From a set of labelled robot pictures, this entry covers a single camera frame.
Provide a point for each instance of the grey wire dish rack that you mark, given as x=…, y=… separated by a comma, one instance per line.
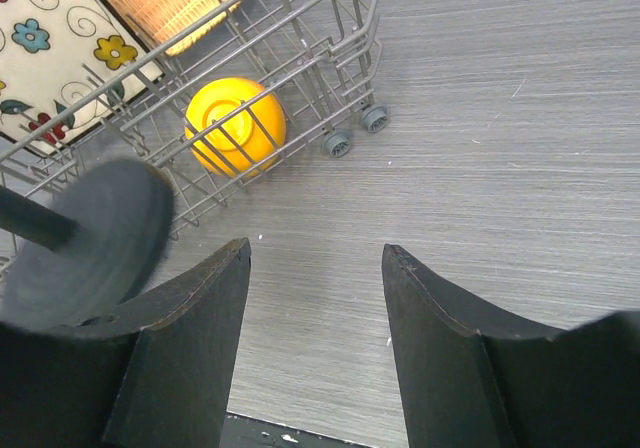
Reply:
x=318, y=57

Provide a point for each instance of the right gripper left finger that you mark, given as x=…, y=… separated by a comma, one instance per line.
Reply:
x=154, y=372

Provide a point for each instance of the yellow bowl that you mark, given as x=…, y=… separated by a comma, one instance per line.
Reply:
x=246, y=125

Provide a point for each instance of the black phone stand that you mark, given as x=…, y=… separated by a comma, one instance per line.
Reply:
x=93, y=247

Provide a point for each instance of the floral square plate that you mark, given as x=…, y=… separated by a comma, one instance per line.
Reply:
x=53, y=54

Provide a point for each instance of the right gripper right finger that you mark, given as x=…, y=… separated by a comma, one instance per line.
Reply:
x=472, y=374

